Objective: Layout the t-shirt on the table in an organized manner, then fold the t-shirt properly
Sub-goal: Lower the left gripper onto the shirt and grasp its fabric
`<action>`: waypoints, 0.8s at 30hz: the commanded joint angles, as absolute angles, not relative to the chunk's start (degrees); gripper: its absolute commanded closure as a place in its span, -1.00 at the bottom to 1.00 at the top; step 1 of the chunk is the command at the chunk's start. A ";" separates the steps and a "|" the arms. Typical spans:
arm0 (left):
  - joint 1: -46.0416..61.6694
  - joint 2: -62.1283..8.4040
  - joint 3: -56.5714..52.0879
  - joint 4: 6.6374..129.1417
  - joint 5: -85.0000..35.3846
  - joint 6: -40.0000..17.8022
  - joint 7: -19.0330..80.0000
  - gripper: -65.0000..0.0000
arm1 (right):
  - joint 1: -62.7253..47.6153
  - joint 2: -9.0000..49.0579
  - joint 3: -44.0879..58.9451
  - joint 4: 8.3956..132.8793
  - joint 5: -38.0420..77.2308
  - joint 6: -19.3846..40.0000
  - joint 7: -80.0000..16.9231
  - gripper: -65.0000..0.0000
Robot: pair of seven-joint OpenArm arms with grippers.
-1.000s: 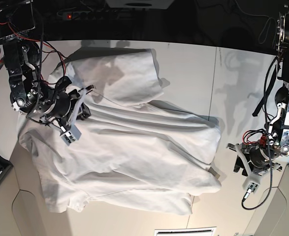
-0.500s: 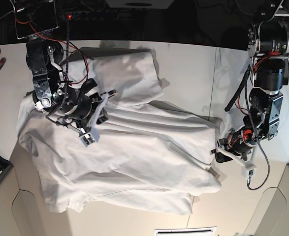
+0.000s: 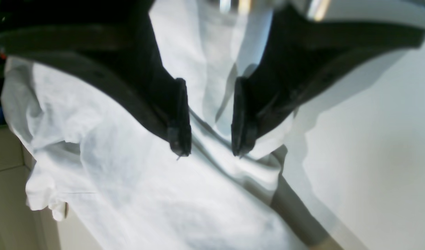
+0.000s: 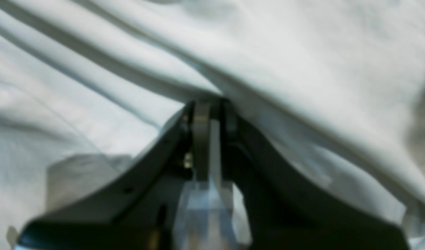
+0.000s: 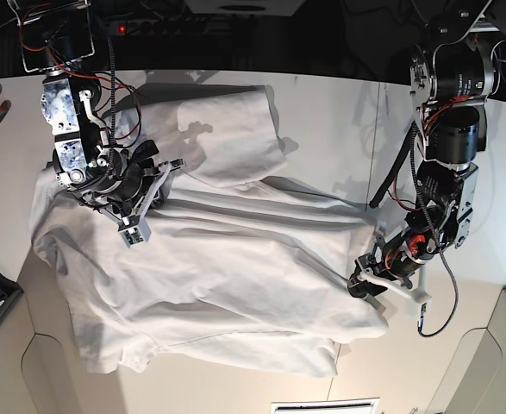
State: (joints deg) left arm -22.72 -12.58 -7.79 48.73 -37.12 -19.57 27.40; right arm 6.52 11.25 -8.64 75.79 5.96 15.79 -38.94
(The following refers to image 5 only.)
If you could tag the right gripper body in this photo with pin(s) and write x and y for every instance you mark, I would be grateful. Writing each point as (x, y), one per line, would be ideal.
(132, 189)

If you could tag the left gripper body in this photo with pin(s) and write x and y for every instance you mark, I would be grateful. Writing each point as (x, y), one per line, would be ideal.
(398, 265)

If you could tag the white t-shirt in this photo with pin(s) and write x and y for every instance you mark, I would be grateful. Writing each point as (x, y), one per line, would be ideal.
(241, 268)

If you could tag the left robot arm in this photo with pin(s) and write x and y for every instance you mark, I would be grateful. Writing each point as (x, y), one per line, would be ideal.
(452, 73)

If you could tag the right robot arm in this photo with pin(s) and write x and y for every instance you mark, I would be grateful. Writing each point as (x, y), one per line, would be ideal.
(55, 37)

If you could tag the white vent grille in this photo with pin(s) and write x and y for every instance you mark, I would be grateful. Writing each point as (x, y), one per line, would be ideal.
(351, 406)

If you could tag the black power strip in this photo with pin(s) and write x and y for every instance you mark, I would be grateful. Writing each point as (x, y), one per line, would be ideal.
(178, 25)

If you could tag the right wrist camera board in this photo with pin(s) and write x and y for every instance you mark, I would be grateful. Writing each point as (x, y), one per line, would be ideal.
(132, 236)

